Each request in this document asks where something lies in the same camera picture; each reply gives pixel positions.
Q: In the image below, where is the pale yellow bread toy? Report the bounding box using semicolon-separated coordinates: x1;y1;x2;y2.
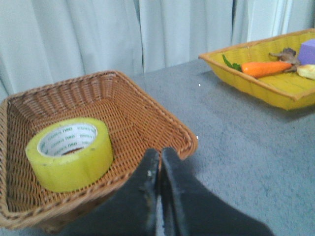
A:
297;64;315;80

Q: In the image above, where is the yellow tape roll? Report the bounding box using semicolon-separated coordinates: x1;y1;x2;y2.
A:
25;118;114;192

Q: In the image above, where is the yellow woven basket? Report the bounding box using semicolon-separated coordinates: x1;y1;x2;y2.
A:
199;29;315;110

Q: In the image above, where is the purple foam block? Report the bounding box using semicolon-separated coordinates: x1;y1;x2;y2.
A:
298;39;315;65

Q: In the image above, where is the white curtain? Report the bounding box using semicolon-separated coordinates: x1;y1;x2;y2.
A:
0;0;315;99

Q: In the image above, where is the brown wicker basket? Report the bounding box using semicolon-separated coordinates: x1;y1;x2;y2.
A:
0;71;198;233

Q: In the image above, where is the orange toy carrot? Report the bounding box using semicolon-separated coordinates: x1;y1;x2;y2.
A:
222;55;292;78

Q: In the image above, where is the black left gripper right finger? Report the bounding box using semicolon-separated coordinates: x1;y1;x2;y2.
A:
161;147;273;236

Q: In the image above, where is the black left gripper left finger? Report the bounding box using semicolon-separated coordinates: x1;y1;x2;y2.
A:
64;148;160;236

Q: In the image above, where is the brown dinosaur toy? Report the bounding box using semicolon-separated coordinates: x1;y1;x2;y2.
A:
269;48;301;73

